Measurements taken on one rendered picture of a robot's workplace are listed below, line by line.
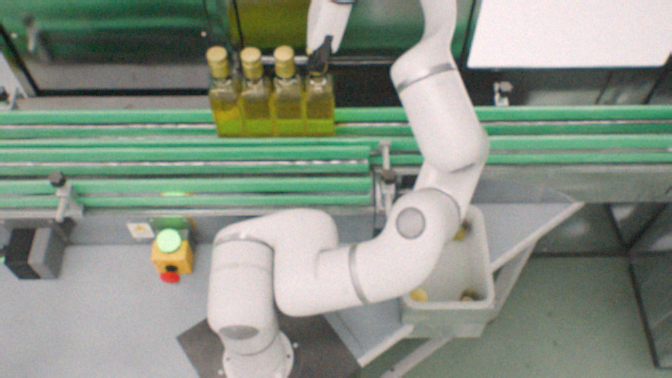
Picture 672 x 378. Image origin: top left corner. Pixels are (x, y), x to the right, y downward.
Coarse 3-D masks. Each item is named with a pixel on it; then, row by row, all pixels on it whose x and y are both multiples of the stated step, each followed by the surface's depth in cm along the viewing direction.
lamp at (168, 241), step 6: (162, 234) 129; (168, 234) 129; (174, 234) 130; (162, 240) 129; (168, 240) 129; (174, 240) 129; (180, 240) 131; (162, 246) 129; (168, 246) 128; (174, 246) 129; (168, 252) 130
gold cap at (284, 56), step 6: (282, 48) 114; (288, 48) 114; (276, 54) 113; (282, 54) 113; (288, 54) 113; (276, 60) 114; (282, 60) 113; (288, 60) 113; (294, 60) 115; (276, 66) 115; (282, 66) 114; (288, 66) 114; (294, 66) 116; (276, 72) 116; (282, 72) 115; (288, 72) 115; (294, 72) 116
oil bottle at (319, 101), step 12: (312, 84) 119; (324, 84) 119; (312, 96) 119; (324, 96) 119; (312, 108) 122; (324, 108) 122; (312, 120) 125; (324, 120) 125; (312, 132) 128; (324, 132) 128
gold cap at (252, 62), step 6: (252, 48) 114; (246, 54) 113; (252, 54) 113; (258, 54) 113; (246, 60) 113; (252, 60) 113; (258, 60) 113; (246, 66) 114; (252, 66) 114; (258, 66) 114; (246, 72) 115; (252, 72) 115; (258, 72) 115; (252, 78) 116
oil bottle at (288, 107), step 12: (276, 84) 119; (300, 84) 120; (276, 96) 119; (288, 96) 119; (300, 96) 120; (276, 108) 122; (288, 108) 122; (300, 108) 122; (276, 120) 125; (288, 120) 125; (300, 120) 125; (276, 132) 129; (288, 132) 128; (300, 132) 128
